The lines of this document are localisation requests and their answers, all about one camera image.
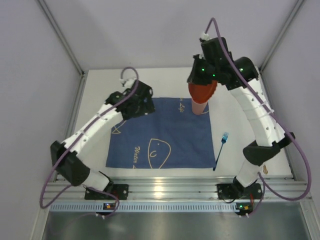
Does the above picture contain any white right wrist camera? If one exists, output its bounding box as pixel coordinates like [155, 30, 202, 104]
[199, 32, 211, 43]

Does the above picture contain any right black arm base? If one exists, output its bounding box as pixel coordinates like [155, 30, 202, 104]
[216, 183, 263, 201]

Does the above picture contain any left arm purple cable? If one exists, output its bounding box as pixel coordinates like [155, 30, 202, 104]
[39, 66, 140, 218]

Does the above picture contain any orange plastic plate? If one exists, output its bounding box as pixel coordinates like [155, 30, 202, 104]
[188, 80, 218, 104]

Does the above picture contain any gold metal spoon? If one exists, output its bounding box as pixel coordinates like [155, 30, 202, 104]
[262, 165, 268, 175]

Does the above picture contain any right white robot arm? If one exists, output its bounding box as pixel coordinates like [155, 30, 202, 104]
[187, 36, 291, 197]

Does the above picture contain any pink plastic cup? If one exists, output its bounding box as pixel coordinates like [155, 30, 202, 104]
[191, 99, 208, 115]

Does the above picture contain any aluminium frame rail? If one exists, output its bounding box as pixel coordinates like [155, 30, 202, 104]
[43, 177, 307, 203]

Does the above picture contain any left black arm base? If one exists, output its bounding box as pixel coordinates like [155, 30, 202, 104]
[84, 184, 129, 200]

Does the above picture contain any perforated grey cable duct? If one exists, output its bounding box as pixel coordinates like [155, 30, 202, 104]
[50, 201, 253, 213]

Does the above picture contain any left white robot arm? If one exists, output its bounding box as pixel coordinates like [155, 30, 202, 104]
[50, 78, 155, 193]

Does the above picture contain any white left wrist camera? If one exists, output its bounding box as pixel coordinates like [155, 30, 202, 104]
[119, 77, 137, 89]

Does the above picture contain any blue cloth placemat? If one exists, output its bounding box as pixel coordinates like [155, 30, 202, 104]
[105, 97, 216, 169]

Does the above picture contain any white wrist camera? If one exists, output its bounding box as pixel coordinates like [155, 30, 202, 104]
[199, 32, 211, 43]
[119, 77, 137, 89]

